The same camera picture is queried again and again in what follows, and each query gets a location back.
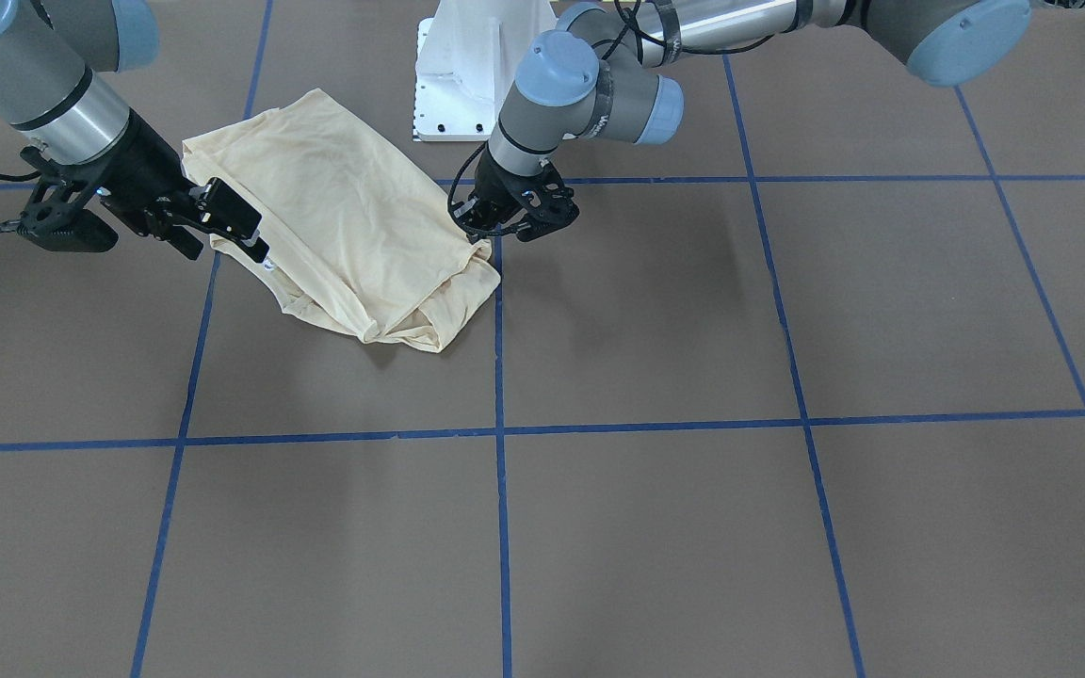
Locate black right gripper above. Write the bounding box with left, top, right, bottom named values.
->
left=90, top=111, right=270, bottom=266

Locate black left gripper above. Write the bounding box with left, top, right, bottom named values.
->
left=463, top=151, right=580, bottom=243

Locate cream long-sleeve graphic shirt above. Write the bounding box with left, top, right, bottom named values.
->
left=182, top=89, right=501, bottom=353

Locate left robot arm grey silver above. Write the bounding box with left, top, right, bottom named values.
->
left=449, top=1, right=1033, bottom=243

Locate right robot arm grey silver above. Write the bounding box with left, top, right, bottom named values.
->
left=0, top=1, right=268, bottom=263

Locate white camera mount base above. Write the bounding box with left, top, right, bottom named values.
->
left=413, top=1, right=557, bottom=143

